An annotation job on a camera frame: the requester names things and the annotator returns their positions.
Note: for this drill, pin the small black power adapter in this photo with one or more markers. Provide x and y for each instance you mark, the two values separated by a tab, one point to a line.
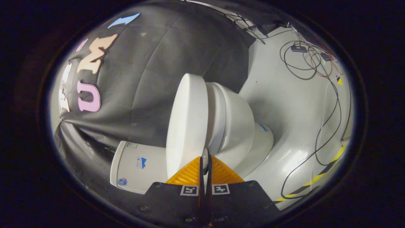
326	57
299	48

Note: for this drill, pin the yellow black floor tape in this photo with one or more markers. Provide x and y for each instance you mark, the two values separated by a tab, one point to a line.
316	179

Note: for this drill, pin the black round pull tab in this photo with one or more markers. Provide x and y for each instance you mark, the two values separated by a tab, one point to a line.
206	161

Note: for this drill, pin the yellow triangular floor marker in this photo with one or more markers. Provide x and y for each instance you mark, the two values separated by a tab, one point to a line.
339	81

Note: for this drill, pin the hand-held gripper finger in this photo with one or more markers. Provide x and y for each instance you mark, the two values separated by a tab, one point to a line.
201	177
209	190

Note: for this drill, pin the white toilet tank lid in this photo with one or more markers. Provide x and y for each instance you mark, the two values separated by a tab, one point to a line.
115	167

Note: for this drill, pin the black backdrop cloth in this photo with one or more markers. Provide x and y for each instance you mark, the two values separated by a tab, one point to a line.
142	79

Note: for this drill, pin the white toilet seat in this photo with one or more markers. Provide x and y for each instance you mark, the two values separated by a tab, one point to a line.
216	117

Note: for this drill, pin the white toilet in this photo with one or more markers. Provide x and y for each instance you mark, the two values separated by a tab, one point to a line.
237	126

